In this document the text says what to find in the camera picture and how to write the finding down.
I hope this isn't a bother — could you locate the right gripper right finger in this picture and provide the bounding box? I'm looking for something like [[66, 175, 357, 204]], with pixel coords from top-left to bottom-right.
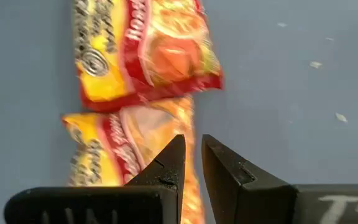
[[201, 134, 358, 224]]

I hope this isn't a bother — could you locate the roast beef ramen noodle pack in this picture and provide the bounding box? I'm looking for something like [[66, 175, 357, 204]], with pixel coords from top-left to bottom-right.
[[61, 95, 206, 224], [72, 0, 225, 113]]

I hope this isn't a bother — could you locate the blue-grey table mat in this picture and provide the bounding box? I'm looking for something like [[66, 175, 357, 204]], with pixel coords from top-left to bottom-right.
[[0, 0, 358, 224]]

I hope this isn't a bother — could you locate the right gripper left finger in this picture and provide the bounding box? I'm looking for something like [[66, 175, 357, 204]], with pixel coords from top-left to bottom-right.
[[3, 134, 186, 224]]

